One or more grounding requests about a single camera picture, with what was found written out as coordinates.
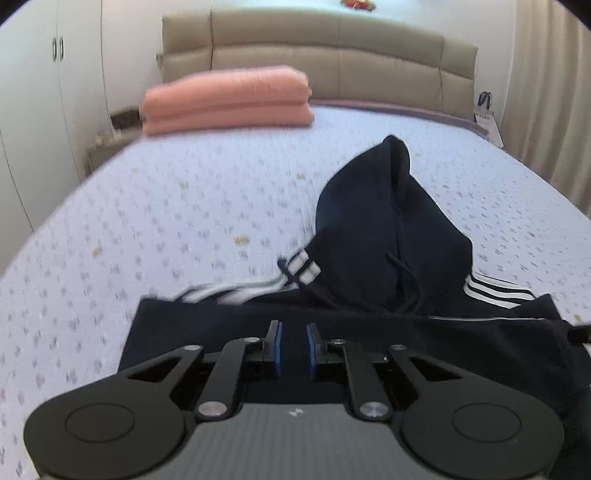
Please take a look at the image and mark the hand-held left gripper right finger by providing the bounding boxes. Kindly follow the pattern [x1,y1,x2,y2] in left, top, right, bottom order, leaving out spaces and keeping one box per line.
[306,322,463,422]

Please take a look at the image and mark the mauve bed sheet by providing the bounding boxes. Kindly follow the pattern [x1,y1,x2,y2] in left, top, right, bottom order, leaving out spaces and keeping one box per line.
[311,97,491,137]

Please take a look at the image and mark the folded pink blanket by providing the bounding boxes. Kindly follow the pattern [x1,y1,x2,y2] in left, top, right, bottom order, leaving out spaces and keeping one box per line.
[142,65,316,136]

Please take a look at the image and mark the beige padded headboard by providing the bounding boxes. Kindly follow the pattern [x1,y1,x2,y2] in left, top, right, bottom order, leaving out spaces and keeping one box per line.
[161,7,479,123]

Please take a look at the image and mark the navy hoodie with white stripes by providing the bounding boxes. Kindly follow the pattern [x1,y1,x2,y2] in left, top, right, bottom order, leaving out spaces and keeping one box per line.
[117,135,591,480]

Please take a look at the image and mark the bed with floral quilt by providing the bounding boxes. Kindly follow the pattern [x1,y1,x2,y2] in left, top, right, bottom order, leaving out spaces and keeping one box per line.
[0,99,591,480]

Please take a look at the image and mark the beige curtain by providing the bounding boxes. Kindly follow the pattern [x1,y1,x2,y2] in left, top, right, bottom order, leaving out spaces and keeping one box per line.
[501,0,591,205]

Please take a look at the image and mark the white shopping bag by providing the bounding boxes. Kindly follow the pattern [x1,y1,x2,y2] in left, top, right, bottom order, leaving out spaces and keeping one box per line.
[473,91,504,149]

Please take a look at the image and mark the bedside table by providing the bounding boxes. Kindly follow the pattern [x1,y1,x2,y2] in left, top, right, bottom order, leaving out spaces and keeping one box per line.
[86,124,145,179]

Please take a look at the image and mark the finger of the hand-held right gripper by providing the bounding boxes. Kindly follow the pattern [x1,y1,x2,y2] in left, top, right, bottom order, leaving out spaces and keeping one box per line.
[567,324,591,357]

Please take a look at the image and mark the white wardrobe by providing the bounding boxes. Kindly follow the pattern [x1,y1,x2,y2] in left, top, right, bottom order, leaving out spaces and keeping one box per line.
[0,0,163,237]

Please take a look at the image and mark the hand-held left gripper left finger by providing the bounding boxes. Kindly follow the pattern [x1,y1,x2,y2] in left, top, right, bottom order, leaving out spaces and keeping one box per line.
[124,320,283,422]

